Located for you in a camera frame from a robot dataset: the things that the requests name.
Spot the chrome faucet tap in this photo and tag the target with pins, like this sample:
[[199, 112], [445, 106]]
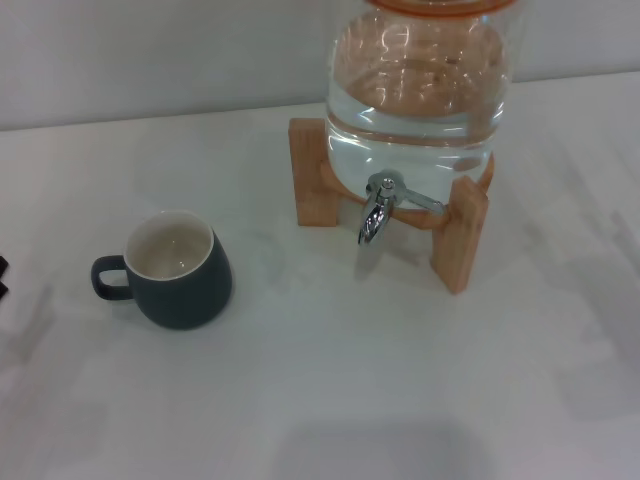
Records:
[[374, 215]]

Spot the orange dispenser lid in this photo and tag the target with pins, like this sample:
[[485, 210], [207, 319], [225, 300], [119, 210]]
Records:
[[440, 6]]

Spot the wooden dispenser stand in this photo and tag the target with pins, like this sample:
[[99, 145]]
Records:
[[462, 240]]

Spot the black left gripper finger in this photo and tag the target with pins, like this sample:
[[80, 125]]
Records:
[[3, 266], [3, 291]]

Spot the dark grey ceramic cup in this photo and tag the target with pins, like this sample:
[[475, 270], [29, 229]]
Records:
[[195, 295]]

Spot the glass water dispenser jar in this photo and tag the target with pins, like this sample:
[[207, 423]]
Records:
[[415, 120]]

